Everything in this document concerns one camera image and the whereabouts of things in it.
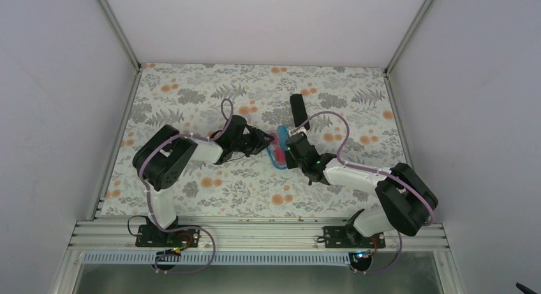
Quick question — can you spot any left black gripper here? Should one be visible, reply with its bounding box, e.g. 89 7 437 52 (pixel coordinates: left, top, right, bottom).
232 128 274 157

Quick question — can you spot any black glasses pouch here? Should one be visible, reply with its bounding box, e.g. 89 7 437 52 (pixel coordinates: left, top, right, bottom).
290 94 308 128

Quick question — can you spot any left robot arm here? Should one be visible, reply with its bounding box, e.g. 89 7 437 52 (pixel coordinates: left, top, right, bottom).
132 115 276 246

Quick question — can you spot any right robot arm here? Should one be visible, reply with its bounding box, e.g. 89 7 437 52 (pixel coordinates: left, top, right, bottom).
285 133 438 247

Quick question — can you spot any floral table mat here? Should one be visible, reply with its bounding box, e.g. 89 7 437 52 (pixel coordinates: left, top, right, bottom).
101 63 406 217

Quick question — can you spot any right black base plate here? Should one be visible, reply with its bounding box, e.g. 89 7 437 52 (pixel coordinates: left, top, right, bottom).
316 226 386 249

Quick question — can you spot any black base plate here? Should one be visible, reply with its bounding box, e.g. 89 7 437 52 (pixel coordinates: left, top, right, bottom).
135 223 200 249
316 226 386 249

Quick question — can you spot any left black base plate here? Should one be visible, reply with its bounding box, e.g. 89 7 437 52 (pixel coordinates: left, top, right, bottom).
135 223 200 249

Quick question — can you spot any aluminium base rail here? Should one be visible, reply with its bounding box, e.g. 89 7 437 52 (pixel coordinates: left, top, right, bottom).
68 218 450 262

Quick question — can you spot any white slotted cable duct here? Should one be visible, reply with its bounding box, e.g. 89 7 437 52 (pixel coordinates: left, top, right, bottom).
81 251 350 266

